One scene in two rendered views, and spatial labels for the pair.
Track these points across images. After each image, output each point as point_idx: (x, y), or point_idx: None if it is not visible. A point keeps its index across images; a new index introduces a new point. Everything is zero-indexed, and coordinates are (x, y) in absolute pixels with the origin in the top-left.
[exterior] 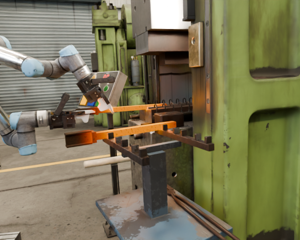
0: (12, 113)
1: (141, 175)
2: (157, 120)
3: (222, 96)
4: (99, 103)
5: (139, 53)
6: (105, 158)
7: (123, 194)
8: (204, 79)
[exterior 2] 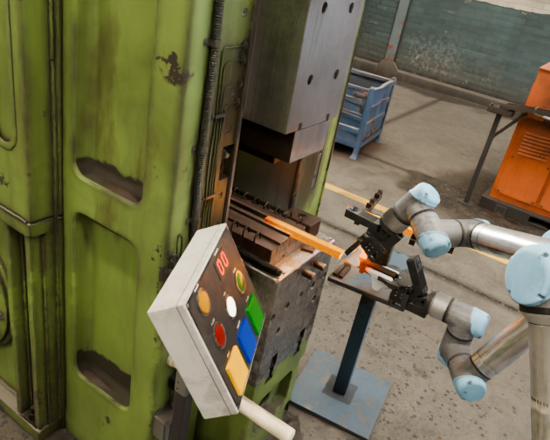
0: (486, 314)
1: (297, 319)
2: (314, 230)
3: (326, 164)
4: (358, 256)
5: (301, 157)
6: (253, 405)
7: (374, 293)
8: (316, 156)
